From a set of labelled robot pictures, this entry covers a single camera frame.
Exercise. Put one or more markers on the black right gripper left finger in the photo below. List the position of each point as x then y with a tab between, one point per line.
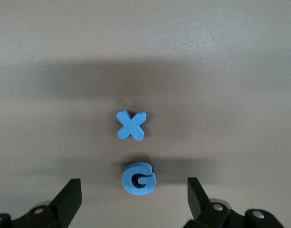
52	213

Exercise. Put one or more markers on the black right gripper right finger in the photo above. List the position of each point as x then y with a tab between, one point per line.
211	213

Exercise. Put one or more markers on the blue foam letter G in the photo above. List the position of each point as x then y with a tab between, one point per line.
126	180

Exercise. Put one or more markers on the blue foam letter x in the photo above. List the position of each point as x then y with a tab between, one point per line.
131	126

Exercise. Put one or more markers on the brown table mat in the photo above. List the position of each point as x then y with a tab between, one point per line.
64	71

